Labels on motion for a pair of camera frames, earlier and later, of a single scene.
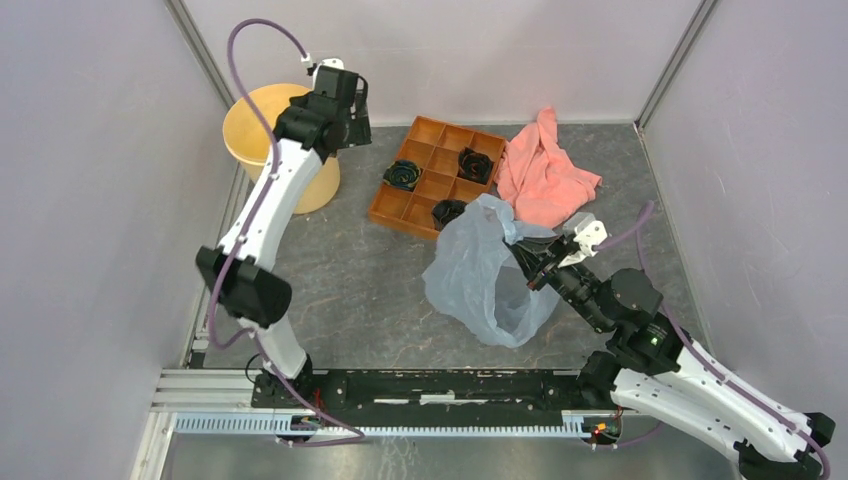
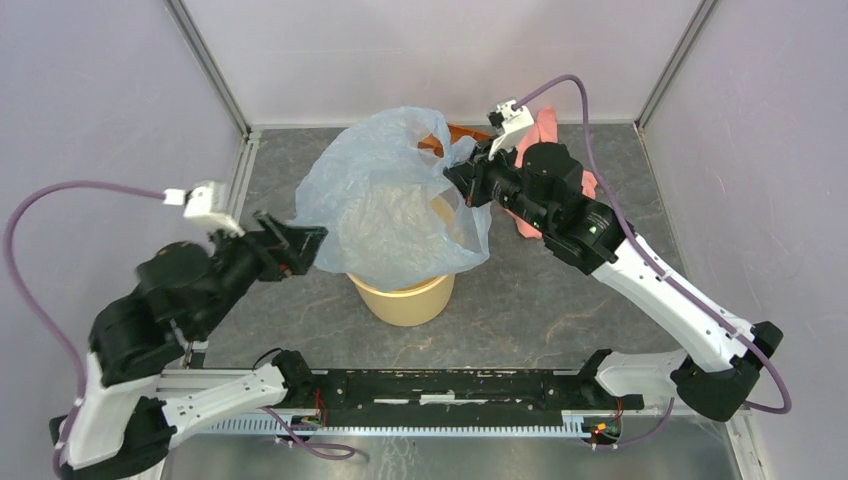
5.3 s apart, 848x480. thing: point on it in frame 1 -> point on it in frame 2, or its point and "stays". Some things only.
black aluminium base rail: (338, 405) stays
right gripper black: (539, 257) -> (474, 191)
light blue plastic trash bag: (477, 278) -> (391, 217)
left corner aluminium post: (186, 24) stays
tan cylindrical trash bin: (247, 137) -> (414, 307)
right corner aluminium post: (693, 29) stays
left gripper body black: (356, 130) -> (251, 255)
